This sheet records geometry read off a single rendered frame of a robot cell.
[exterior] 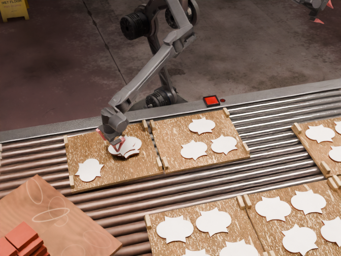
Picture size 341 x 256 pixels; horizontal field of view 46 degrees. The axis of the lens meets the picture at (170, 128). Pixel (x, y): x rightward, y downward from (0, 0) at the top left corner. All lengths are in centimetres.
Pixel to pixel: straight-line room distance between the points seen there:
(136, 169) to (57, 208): 42
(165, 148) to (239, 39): 291
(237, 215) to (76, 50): 320
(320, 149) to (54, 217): 124
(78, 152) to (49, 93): 204
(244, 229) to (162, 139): 61
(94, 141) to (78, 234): 59
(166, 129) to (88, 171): 45
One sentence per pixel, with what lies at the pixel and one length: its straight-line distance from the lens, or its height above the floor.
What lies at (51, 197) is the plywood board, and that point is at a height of 104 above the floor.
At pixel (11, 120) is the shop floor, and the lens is 374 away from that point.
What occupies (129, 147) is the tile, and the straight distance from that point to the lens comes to 188.
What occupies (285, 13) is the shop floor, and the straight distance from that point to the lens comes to 533.
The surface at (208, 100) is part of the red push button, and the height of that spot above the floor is 93.
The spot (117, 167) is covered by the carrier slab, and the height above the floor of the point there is 94.
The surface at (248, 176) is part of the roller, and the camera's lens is 187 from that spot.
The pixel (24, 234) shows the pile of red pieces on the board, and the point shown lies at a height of 126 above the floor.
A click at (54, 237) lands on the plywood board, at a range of 155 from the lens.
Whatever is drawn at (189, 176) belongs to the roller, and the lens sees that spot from 183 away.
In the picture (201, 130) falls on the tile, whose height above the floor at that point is 95.
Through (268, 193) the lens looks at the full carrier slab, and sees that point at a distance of 179.
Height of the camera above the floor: 230
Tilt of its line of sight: 42 degrees down
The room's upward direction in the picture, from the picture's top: straight up
